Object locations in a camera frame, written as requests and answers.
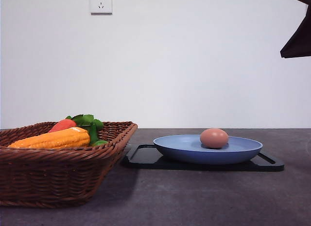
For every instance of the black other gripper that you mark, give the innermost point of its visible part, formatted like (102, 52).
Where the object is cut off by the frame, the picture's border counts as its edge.
(299, 44)

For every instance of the brown egg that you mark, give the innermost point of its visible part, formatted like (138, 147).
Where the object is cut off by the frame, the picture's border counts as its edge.
(214, 138)

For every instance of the blue plate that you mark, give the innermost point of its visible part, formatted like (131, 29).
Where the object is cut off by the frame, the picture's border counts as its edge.
(190, 150)

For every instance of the brown wicker basket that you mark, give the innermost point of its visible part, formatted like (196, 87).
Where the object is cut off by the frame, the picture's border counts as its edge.
(56, 177)

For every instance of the black serving tray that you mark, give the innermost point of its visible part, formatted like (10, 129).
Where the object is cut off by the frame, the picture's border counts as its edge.
(148, 156)

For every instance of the green leafy toy vegetable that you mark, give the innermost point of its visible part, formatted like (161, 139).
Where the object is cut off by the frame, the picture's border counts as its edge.
(91, 125)

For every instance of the small green toy vegetable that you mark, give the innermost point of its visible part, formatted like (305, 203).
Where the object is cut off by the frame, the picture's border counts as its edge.
(100, 142)

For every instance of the yellow toy corn cob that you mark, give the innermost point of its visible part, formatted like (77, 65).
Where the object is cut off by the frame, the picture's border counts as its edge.
(63, 138)

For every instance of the orange toy carrot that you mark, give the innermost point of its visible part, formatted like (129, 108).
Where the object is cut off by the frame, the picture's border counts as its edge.
(63, 124)

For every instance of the white wall power socket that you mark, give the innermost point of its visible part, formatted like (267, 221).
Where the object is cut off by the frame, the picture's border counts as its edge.
(100, 7)

